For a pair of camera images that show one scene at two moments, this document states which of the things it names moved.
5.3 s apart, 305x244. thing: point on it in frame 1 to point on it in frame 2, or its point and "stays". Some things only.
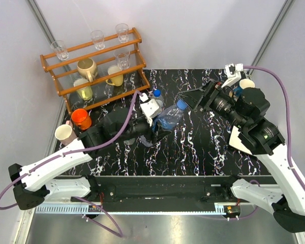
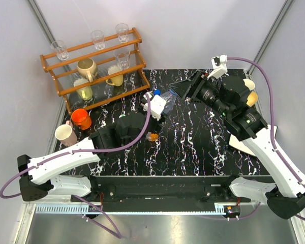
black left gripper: [151, 136] to [158, 124]
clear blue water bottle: [170, 117] to [170, 96]
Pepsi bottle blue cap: [157, 93] stays
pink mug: [64, 133] stays
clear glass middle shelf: [123, 57] stays
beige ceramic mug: [87, 67] stays
